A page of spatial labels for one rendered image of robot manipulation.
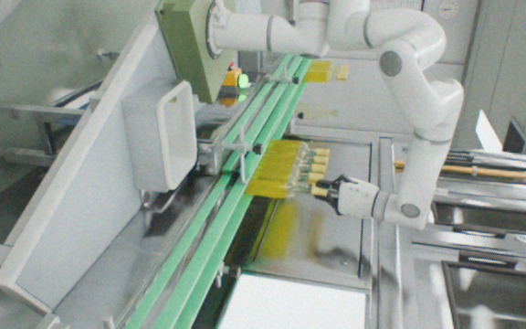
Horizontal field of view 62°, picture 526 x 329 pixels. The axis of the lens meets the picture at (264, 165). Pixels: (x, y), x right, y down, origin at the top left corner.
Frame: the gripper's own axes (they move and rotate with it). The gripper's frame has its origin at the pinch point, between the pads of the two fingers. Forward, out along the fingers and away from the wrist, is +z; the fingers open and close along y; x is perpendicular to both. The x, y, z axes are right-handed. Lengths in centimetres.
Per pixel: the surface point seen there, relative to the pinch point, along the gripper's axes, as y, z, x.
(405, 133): -240, 74, -590
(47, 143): 3, 90, 20
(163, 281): 5, 13, 53
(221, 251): -2.8, 13.0, 33.1
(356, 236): -12.5, -10.9, -0.2
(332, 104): -198, 192, -557
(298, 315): -11.8, -8.4, 34.8
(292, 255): -12.4, 1.8, 16.1
